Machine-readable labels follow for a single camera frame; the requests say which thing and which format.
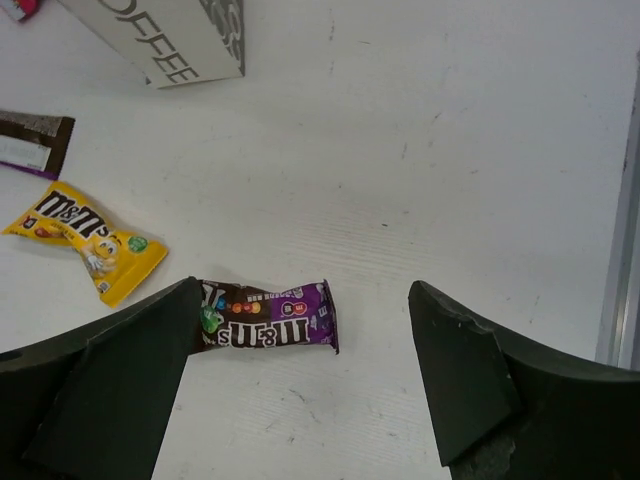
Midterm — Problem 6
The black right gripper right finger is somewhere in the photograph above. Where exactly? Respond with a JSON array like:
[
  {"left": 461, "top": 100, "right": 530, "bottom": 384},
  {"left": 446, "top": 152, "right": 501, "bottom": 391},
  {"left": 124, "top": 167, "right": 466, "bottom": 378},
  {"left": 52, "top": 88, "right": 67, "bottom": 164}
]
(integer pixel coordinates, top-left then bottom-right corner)
[{"left": 408, "top": 281, "right": 639, "bottom": 479}]

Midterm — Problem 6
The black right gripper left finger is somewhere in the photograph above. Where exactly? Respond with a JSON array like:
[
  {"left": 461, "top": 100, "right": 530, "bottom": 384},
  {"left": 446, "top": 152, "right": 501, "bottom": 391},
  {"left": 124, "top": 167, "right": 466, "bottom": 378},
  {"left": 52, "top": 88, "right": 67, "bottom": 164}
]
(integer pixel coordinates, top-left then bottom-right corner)
[{"left": 1, "top": 277, "right": 202, "bottom": 479}]

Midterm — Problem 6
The yellow M&M's packet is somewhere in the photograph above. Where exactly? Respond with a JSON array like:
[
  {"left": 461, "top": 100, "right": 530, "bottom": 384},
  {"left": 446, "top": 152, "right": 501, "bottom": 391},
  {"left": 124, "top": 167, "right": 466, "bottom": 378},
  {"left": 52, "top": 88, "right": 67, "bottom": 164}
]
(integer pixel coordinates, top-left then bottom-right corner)
[{"left": 2, "top": 181, "right": 168, "bottom": 308}]

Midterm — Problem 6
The brown purple M&M's packet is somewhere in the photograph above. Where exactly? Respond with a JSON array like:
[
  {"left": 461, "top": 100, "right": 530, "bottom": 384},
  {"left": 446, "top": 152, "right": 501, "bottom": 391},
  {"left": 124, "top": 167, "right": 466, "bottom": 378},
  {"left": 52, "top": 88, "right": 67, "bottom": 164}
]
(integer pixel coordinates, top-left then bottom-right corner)
[{"left": 195, "top": 280, "right": 339, "bottom": 353}]

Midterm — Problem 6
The white paper coffee bag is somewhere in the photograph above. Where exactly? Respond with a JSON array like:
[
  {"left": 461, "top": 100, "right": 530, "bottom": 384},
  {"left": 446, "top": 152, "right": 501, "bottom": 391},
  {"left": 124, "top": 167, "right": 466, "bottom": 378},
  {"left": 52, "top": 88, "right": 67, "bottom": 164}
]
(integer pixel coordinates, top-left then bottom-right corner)
[{"left": 62, "top": 0, "right": 245, "bottom": 89}]

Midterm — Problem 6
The brown chocolate bar wrapper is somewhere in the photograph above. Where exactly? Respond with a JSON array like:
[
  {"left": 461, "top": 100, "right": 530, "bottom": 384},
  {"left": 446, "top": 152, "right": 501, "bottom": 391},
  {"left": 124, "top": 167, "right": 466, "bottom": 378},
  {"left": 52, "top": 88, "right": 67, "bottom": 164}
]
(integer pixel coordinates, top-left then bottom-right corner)
[{"left": 1, "top": 110, "right": 76, "bottom": 181}]

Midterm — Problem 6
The red snack packet far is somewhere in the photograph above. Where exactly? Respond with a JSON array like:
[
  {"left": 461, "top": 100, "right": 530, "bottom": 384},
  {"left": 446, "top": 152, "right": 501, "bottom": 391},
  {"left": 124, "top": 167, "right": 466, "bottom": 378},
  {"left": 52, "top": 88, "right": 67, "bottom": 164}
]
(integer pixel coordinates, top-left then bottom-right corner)
[{"left": 0, "top": 0, "right": 43, "bottom": 23}]

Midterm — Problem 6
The aluminium table edge rail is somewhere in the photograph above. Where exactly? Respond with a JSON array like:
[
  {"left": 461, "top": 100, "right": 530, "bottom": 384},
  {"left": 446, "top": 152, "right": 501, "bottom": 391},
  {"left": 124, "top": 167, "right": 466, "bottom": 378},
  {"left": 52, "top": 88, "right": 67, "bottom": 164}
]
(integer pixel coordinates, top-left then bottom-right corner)
[{"left": 594, "top": 47, "right": 640, "bottom": 371}]

